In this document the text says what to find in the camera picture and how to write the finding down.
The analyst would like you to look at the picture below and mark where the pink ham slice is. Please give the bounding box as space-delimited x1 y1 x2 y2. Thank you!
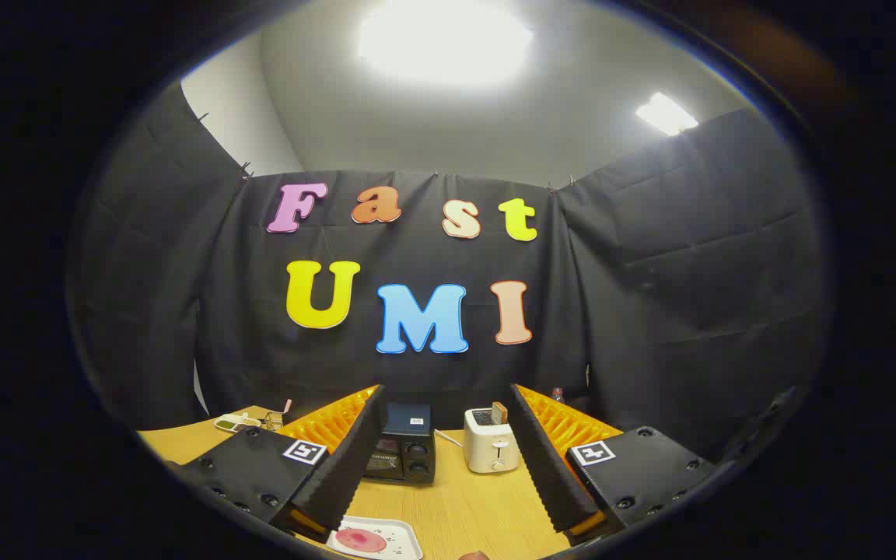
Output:
335 527 387 554

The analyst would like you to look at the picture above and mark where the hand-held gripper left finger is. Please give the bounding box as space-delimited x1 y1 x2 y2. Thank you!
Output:
172 383 388 544

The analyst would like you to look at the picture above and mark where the white rectangular food tray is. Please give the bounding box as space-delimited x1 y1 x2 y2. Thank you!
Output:
327 516 424 560

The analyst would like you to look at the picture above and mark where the large ceiling light panel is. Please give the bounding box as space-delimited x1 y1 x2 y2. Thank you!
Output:
359 0 534 86

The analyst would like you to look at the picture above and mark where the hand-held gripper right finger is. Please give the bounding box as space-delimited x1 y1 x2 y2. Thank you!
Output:
510 383 729 545

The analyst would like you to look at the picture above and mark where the small ceiling light panel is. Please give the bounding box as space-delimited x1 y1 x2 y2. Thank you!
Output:
635 92 699 137

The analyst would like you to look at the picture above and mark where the white pop-up toaster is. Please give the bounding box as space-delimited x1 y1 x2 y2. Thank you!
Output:
464 408 520 474

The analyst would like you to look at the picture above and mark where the black toaster oven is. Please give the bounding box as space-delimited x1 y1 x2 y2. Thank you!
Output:
365 402 437 485

